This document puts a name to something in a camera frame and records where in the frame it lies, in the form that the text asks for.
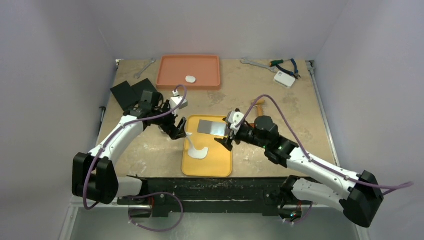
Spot black block left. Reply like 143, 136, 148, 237
110, 81, 140, 111

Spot white small box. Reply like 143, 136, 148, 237
273, 71, 296, 88

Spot black block right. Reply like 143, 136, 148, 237
131, 78, 158, 98

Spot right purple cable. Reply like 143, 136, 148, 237
236, 94, 414, 226

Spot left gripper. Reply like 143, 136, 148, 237
151, 100, 186, 140

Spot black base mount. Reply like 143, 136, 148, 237
116, 177, 314, 219

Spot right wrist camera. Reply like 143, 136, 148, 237
225, 108, 245, 133

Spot wooden dough roller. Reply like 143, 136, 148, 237
253, 98, 265, 117

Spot right silver wrench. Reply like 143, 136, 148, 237
240, 58, 279, 73

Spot left silver wrench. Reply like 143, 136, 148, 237
133, 58, 156, 79

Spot pink tray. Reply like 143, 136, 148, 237
155, 54, 222, 91

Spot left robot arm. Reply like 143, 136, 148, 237
71, 89, 188, 210

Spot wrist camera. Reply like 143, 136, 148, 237
225, 108, 245, 133
169, 90, 188, 112

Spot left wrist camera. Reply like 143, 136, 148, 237
169, 90, 188, 112

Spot white dough ball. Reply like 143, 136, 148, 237
186, 132, 209, 160

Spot yellow tray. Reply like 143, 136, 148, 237
181, 114, 233, 178

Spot silver wrench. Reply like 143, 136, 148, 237
240, 58, 279, 73
133, 58, 156, 79

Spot round cut dough wrapper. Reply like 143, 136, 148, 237
185, 75, 197, 84

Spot green blue pliers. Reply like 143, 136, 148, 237
268, 58, 301, 80

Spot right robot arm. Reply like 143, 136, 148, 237
215, 112, 384, 228

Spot black block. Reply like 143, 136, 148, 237
131, 78, 158, 98
110, 81, 140, 111

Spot aluminium frame rail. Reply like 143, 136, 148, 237
58, 196, 159, 240

